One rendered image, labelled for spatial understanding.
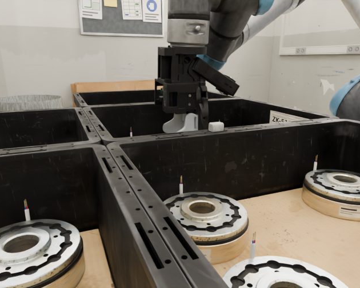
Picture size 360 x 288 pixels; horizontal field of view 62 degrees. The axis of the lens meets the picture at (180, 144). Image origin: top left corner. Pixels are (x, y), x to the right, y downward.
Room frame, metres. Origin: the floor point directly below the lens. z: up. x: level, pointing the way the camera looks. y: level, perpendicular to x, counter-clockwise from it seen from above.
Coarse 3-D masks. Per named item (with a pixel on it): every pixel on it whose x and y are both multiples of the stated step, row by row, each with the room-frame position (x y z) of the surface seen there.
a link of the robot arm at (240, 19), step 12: (228, 0) 0.56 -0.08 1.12; (240, 0) 0.57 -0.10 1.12; (252, 0) 0.57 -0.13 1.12; (264, 0) 0.58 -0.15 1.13; (216, 12) 0.59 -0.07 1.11; (228, 12) 0.59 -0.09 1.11; (240, 12) 0.59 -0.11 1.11; (252, 12) 0.60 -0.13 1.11; (264, 12) 0.60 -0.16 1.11; (216, 24) 0.62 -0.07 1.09; (228, 24) 0.61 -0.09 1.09; (240, 24) 0.61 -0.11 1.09; (228, 36) 0.62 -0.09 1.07
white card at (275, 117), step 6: (270, 114) 0.65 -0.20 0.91; (276, 114) 0.63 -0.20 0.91; (282, 114) 0.62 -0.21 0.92; (288, 114) 0.60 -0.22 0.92; (270, 120) 0.65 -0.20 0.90; (276, 120) 0.63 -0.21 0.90; (282, 120) 0.61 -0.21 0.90; (288, 120) 0.60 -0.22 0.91; (294, 120) 0.58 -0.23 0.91; (300, 120) 0.57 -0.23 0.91
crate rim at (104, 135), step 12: (84, 108) 0.61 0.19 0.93; (96, 108) 0.62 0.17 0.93; (108, 108) 0.63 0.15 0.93; (120, 108) 0.64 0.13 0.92; (276, 108) 0.64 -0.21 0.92; (288, 108) 0.61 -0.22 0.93; (96, 120) 0.48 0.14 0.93; (312, 120) 0.49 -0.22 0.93; (324, 120) 0.48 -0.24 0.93; (108, 132) 0.40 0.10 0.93; (180, 132) 0.40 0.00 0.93; (192, 132) 0.40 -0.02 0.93; (204, 132) 0.40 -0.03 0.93
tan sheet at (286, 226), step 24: (288, 192) 0.42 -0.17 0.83; (264, 216) 0.35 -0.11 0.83; (288, 216) 0.35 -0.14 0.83; (312, 216) 0.35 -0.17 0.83; (264, 240) 0.30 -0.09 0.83; (288, 240) 0.30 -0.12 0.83; (312, 240) 0.30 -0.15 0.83; (336, 240) 0.30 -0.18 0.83; (216, 264) 0.25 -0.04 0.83; (312, 264) 0.25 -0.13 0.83; (336, 264) 0.25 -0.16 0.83
